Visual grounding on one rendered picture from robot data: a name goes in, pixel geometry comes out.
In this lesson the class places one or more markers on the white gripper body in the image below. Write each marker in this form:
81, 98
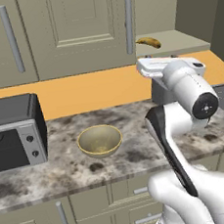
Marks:
151, 67

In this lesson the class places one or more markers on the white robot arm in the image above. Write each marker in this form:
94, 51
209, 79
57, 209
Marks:
186, 85

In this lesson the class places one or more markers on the beige bowl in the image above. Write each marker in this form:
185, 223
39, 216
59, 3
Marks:
100, 141

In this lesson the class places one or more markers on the yellow banana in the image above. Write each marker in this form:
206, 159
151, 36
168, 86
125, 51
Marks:
150, 41

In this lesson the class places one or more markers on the black silver toaster oven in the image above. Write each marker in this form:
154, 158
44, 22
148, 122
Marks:
11, 135

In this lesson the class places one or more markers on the beige open cabinet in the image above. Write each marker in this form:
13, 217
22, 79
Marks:
172, 18

